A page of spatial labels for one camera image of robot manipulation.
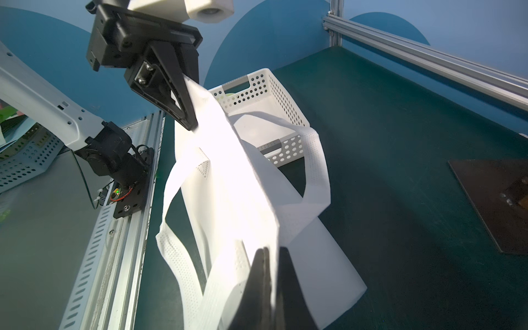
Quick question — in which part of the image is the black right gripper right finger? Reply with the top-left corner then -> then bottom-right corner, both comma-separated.
275,247 -> 317,330

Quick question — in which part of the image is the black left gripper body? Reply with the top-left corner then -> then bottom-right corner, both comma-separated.
85,1 -> 203,72

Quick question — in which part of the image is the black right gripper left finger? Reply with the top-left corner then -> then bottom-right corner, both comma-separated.
228,247 -> 273,330

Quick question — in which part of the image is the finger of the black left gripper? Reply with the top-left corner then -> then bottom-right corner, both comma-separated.
125,41 -> 198,131
177,43 -> 199,83

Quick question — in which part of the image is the white insulated delivery bag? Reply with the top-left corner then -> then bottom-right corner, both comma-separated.
156,78 -> 367,329

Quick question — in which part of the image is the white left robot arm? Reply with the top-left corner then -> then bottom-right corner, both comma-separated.
1,1 -> 211,186

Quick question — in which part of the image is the white perforated plastic basket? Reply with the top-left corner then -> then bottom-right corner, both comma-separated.
209,68 -> 309,167

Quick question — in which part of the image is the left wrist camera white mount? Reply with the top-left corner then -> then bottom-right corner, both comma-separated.
127,0 -> 235,23

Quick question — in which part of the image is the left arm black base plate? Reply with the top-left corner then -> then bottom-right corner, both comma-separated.
110,144 -> 154,219

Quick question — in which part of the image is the front aluminium mounting rail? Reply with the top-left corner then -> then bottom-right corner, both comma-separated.
59,113 -> 165,329

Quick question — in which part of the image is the left aluminium frame post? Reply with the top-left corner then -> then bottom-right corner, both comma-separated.
323,0 -> 345,48

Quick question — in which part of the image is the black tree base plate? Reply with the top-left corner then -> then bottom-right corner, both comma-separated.
448,159 -> 527,255

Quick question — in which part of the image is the horizontal aluminium frame rail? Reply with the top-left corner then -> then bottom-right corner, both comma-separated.
340,19 -> 527,111

